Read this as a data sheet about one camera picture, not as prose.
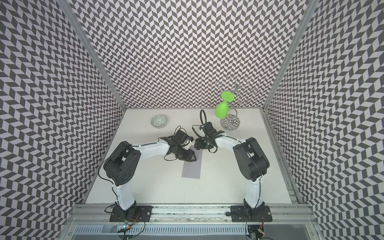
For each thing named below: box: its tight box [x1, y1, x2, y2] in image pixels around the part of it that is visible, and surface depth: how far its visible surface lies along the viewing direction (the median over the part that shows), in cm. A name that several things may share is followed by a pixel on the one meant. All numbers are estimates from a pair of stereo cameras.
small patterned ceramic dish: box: [150, 114, 168, 129], surface depth 110 cm
